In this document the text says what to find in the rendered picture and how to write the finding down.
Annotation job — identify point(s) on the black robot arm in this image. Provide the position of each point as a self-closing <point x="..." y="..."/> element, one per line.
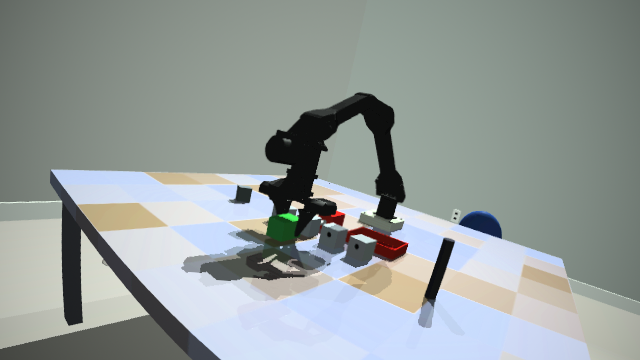
<point x="302" y="144"/>

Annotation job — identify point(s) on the black cylinder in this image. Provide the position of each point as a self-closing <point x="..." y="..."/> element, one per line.
<point x="440" y="267"/>

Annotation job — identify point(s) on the red block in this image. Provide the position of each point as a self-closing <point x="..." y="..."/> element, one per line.
<point x="337" y="219"/>

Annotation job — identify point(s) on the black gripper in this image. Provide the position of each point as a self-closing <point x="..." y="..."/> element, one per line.
<point x="312" y="206"/>

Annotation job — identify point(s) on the red tray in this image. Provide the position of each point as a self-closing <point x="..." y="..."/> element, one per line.
<point x="386" y="246"/>

